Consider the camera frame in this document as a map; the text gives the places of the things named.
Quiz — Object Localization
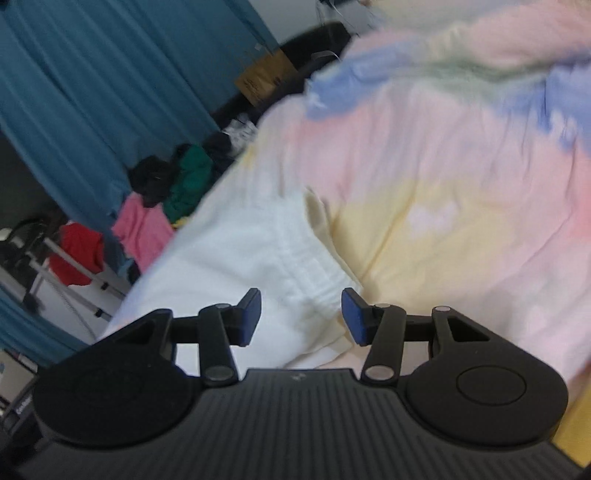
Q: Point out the white zip hoodie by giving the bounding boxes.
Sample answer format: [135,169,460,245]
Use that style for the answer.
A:
[98,184,364,370]

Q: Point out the pink garment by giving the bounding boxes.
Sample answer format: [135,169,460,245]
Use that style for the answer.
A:
[111,193,174,273]

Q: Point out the green garment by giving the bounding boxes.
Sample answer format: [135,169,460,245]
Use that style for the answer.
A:
[162,144,213,224]

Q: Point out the red garment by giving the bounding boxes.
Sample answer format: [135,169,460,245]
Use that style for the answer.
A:
[49,223,104,286]

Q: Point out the black garment pile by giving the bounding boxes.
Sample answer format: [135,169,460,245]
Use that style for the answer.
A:
[127,155,180,208]

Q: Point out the white garment steamer stand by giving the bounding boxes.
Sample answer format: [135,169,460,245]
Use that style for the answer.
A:
[1,215,125,323]

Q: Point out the white patterned clothing item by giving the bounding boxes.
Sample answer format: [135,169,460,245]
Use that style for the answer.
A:
[222,119,257,154]

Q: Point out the left blue curtain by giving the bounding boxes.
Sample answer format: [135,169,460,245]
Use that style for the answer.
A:
[0,288,87,368]

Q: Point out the blue curtain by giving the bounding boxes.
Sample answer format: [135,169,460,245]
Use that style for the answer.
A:
[0,0,281,232]
[0,288,87,368]

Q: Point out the pastel tie-dye bed sheet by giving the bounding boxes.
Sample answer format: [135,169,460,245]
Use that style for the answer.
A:
[202,0,591,467]

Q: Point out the dark window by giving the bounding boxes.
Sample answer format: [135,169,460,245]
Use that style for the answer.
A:
[0,133,67,228]

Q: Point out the brown paper bag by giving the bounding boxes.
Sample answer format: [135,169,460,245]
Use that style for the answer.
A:
[235,49,297,106]

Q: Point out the right blue curtain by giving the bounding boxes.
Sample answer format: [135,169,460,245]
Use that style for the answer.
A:
[0,0,281,232]

